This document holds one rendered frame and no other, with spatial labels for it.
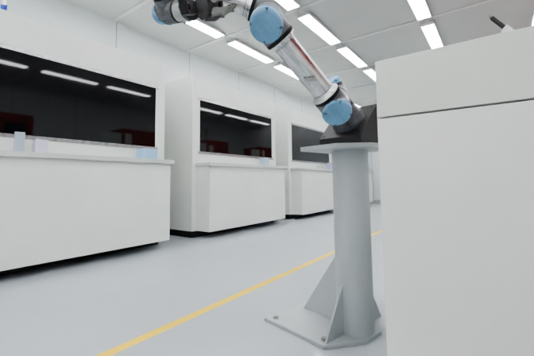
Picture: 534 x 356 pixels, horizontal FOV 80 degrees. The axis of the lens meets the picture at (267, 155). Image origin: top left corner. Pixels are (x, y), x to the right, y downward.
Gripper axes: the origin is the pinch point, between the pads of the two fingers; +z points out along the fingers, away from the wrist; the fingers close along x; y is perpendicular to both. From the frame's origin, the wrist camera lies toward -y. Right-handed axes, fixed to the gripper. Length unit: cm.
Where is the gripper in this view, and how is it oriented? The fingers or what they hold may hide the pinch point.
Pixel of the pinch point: (230, 1)
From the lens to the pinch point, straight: 107.6
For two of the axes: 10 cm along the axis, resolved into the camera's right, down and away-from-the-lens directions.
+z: 8.4, 1.3, -5.2
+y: 5.3, -3.4, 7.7
